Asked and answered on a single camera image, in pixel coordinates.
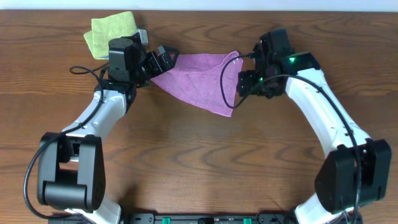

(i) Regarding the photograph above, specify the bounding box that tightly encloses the purple microfiber cloth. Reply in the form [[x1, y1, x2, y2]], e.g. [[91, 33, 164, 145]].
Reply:
[[151, 51, 243, 117]]

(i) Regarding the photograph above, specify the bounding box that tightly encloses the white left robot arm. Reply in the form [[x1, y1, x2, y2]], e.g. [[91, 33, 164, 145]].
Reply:
[[32, 34, 180, 223]]

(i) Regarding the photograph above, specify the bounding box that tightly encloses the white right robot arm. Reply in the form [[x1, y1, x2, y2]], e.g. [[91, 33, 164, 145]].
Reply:
[[237, 29, 392, 223]]

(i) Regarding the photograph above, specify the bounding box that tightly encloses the green folded cloth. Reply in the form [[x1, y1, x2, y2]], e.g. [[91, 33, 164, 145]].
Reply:
[[83, 11, 137, 60]]

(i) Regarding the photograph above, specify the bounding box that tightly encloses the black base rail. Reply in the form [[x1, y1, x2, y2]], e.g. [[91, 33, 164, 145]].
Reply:
[[48, 212, 363, 224]]

